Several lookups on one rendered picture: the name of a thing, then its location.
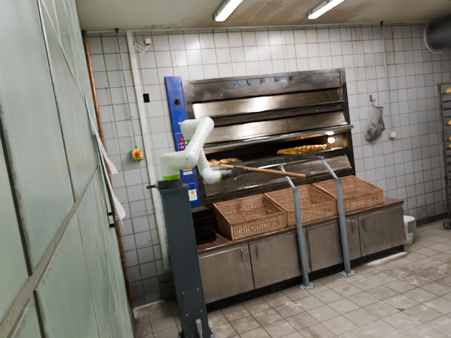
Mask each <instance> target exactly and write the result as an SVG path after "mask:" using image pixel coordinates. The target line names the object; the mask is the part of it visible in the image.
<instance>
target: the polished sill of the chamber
mask: <svg viewBox="0 0 451 338"><path fill-rule="evenodd" d="M345 151H348V148H338V149H334V150H327V151H322V152H315V153H311V154H303V155H299V156H292V157H288V158H280V159H276V160H269V161H264V162H257V163H253V164H245V165H241V166H245V167H251V168H254V167H259V166H265V165H270V164H277V163H281V162H288V161H293V160H300V159H304V158H311V157H316V156H322V155H327V154H334V153H338V152H345ZM231 169H232V168H222V169H217V170H213V171H218V170H231Z"/></svg>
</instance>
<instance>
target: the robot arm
mask: <svg viewBox="0 0 451 338"><path fill-rule="evenodd" d="M213 127H214V123H213V120H212V119H211V118H209V117H202V118H200V119H192V120H185V121H183V122H182V123H181V132H182V134H183V136H184V138H185V141H186V142H187V144H188V146H187V147H186V148H185V150H184V151H181V152H171V153H165V154H163V155H161V156H160V157H159V159H160V167H161V172H162V177H163V180H159V181H157V183H155V184H154V185H150V186H146V189H149V188H158V189H159V190H162V189H170V188H178V187H181V186H183V183H182V182H181V179H180V170H185V169H191V168H194V167H195V166H196V165H197V166H198V169H199V173H200V175H201V176H202V177H203V179H204V181H205V182H206V183H208V184H213V183H215V182H219V181H224V180H227V179H229V178H233V179H234V180H237V179H239V178H241V177H243V176H245V174H247V173H249V172H251V171H253V169H250V170H249V169H244V168H243V167H235V166H233V168H232V169H231V170H218V171H213V170H212V169H211V168H210V166H209V164H208V162H207V159H206V157H205V154H204V152H203V148H202V147H203V144H204V143H205V140H206V139H207V137H208V135H209V134H210V132H211V131H212V129H213ZM234 168H241V169H243V170H234ZM241 171H244V172H241ZM237 172H241V173H237ZM240 174H243V175H241V176H239V177H237V178H235V177H236V176H237V175H240Z"/></svg>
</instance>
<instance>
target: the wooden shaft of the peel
mask: <svg viewBox="0 0 451 338"><path fill-rule="evenodd" d="M221 166H224V167H228V168H233V166H235V165H229V164H221ZM235 167H243V168H244V169H249V170H250V169H253V171H255V172H263V173H267V174H276V175H281V176H289V177H293V178H302V179H304V178H306V175H304V174H297V173H291V172H281V171H276V170H266V169H260V168H251V167H245V166H235Z"/></svg>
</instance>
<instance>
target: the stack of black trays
mask: <svg viewBox="0 0 451 338"><path fill-rule="evenodd" d="M212 209H213V207H209V206H207V205H203V204H200V205H195V206H192V207H191V212H192V217H193V225H194V230H195V239H196V244H197V245H201V244H204V243H209V242H211V241H216V239H217V237H216V236H217V235H216V232H215V231H216V230H215V229H216V228H215V226H216V225H214V220H213V219H214V217H213V216H214V215H213V212H212V211H213V210H212Z"/></svg>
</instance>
